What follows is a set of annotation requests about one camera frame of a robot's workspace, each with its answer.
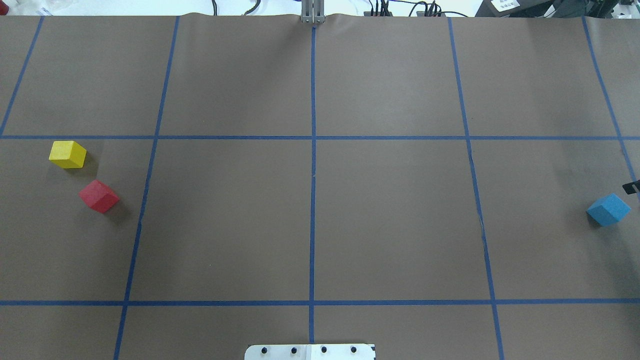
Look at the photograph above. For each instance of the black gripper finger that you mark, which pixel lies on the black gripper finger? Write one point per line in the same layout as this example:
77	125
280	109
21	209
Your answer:
632	187

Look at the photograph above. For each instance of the blue block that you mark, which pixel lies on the blue block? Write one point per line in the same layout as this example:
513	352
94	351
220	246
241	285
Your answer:
608	210

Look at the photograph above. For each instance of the red block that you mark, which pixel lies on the red block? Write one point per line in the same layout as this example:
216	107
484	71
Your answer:
98	196

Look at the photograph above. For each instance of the yellow block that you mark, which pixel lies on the yellow block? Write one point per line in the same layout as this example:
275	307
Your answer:
67	154

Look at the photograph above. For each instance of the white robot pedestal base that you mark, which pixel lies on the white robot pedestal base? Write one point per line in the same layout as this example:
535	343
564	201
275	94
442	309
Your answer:
331	351

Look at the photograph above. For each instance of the aluminium frame post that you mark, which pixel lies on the aluminium frame post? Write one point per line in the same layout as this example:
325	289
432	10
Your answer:
313	12

